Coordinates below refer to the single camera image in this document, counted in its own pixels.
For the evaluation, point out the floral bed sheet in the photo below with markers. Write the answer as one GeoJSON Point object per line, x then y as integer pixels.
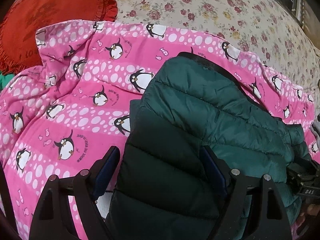
{"type": "Point", "coordinates": [260, 26]}

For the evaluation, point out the dark green puffer jacket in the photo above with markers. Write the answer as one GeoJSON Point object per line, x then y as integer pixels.
{"type": "Point", "coordinates": [162, 190]}

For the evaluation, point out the grey garment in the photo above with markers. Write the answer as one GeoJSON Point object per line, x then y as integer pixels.
{"type": "Point", "coordinates": [315, 128]}

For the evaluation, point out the person right hand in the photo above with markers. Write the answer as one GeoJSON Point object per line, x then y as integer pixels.
{"type": "Point", "coordinates": [308, 212]}

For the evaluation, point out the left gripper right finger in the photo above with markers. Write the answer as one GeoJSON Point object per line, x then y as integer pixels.
{"type": "Point", "coordinates": [234, 193]}

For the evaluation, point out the red ruffled heart pillow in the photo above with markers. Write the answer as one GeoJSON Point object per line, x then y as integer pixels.
{"type": "Point", "coordinates": [18, 28]}

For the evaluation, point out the pink penguin blanket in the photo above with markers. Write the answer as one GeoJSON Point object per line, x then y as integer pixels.
{"type": "Point", "coordinates": [61, 116]}

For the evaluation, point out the green cloth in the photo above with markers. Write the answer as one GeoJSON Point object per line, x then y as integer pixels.
{"type": "Point", "coordinates": [5, 79]}

